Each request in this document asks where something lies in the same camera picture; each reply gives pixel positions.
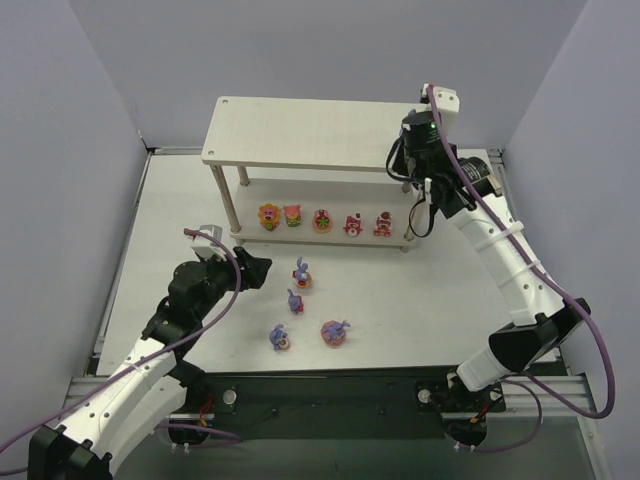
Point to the pink bear clover toy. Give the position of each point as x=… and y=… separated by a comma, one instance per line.
x=322, y=222

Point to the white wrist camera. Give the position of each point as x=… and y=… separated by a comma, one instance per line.
x=446, y=101
x=207, y=246

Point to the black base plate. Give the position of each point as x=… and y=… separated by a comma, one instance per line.
x=405, y=403

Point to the purple bunny with ball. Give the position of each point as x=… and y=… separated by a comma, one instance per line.
x=279, y=338

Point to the pink bear burger toy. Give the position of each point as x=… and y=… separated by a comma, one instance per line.
x=292, y=215

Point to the wooden two-tier shelf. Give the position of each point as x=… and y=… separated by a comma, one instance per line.
x=320, y=154

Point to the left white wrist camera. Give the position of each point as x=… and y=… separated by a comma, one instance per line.
x=207, y=246

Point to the red white bear toy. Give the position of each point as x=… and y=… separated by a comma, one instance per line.
x=353, y=225

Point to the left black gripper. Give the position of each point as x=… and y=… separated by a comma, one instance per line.
x=245, y=270

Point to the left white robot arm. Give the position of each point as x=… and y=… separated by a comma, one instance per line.
x=153, y=380

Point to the orange lion toy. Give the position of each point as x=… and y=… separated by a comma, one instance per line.
x=269, y=216

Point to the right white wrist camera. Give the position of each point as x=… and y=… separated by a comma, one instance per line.
x=446, y=101

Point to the red white strawberry toy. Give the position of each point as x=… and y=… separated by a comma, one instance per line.
x=383, y=225

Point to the aluminium frame rail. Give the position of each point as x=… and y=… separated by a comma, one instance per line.
x=518, y=394

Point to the purple bunny toy standing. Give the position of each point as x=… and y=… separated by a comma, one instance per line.
x=295, y=302

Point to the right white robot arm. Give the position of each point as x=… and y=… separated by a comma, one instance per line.
x=540, y=319

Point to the purple bunny pink cake toy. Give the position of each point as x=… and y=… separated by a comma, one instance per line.
x=334, y=332

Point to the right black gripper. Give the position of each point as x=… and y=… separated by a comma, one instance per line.
x=417, y=138

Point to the purple bunny on red base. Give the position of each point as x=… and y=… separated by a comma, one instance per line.
x=301, y=277

